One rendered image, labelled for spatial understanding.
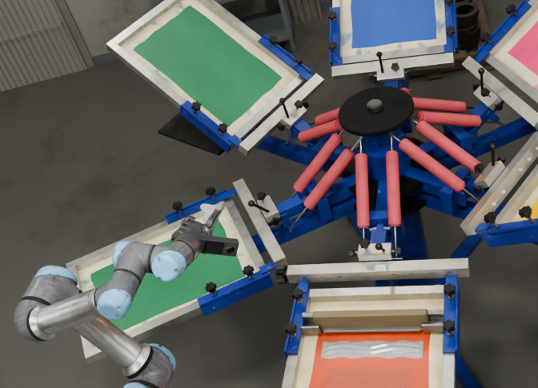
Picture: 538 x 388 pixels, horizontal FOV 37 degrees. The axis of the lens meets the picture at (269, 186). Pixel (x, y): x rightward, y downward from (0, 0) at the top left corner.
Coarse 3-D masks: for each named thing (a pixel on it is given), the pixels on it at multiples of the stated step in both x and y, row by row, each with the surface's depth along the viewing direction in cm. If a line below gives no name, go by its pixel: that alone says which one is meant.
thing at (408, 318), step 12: (324, 312) 289; (336, 312) 287; (348, 312) 286; (360, 312) 285; (372, 312) 283; (384, 312) 282; (396, 312) 281; (408, 312) 279; (420, 312) 278; (324, 324) 290; (336, 324) 289; (348, 324) 288; (360, 324) 287; (372, 324) 285; (384, 324) 284; (396, 324) 283; (408, 324) 282; (420, 324) 281
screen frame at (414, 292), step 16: (336, 288) 305; (352, 288) 303; (368, 288) 301; (384, 288) 299; (400, 288) 297; (416, 288) 295; (432, 288) 293; (288, 368) 283; (448, 368) 267; (288, 384) 278; (448, 384) 262
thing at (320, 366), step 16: (320, 336) 295; (336, 336) 293; (352, 336) 291; (368, 336) 289; (320, 352) 289; (320, 368) 284; (336, 368) 282; (352, 368) 281; (368, 368) 279; (320, 384) 279
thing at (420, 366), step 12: (384, 336) 287; (396, 336) 286; (408, 336) 285; (420, 336) 283; (372, 360) 281; (384, 360) 280; (396, 360) 278; (408, 360) 277; (420, 360) 276; (420, 372) 272; (420, 384) 269
